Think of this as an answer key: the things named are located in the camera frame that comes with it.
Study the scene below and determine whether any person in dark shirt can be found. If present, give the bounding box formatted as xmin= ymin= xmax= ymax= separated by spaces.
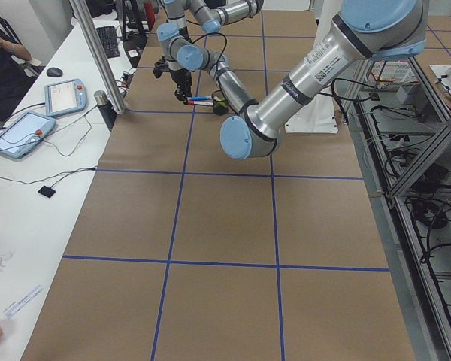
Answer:
xmin=0 ymin=29 xmax=35 ymax=122

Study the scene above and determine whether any teach pendant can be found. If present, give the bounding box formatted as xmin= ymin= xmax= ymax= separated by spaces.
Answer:
xmin=0 ymin=111 xmax=56 ymax=159
xmin=44 ymin=78 xmax=88 ymax=117

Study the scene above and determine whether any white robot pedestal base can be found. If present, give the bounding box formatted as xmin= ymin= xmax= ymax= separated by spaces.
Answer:
xmin=285 ymin=2 xmax=340 ymax=135

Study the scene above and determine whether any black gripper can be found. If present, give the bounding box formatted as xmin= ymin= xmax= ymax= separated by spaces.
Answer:
xmin=171 ymin=69 xmax=192 ymax=102

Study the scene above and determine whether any black mesh pen cup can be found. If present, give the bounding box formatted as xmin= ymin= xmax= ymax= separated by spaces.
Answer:
xmin=211 ymin=90 xmax=229 ymax=116

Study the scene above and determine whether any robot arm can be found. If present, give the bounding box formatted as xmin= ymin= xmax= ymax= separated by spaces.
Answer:
xmin=157 ymin=1 xmax=429 ymax=159
xmin=160 ymin=0 xmax=264 ymax=34

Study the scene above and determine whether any aluminium frame post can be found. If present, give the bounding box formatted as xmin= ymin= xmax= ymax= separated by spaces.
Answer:
xmin=69 ymin=0 xmax=126 ymax=114

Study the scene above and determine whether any near teach pendant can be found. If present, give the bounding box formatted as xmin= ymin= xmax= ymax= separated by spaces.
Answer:
xmin=0 ymin=111 xmax=56 ymax=159

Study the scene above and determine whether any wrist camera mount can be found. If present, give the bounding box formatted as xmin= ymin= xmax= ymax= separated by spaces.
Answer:
xmin=153 ymin=56 xmax=170 ymax=79

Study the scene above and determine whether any black keyboard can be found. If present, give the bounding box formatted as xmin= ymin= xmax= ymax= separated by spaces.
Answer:
xmin=96 ymin=26 xmax=120 ymax=59

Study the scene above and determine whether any far teach pendant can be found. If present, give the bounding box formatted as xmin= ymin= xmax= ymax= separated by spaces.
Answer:
xmin=44 ymin=78 xmax=88 ymax=117

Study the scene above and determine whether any small black square pad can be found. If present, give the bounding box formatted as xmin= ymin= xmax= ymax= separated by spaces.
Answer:
xmin=38 ymin=186 xmax=56 ymax=198

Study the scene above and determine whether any black computer mouse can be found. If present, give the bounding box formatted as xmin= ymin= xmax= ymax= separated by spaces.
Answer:
xmin=46 ymin=67 xmax=63 ymax=77

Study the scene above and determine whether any black thermos bottle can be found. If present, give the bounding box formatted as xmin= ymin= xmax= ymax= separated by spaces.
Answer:
xmin=93 ymin=90 xmax=117 ymax=132

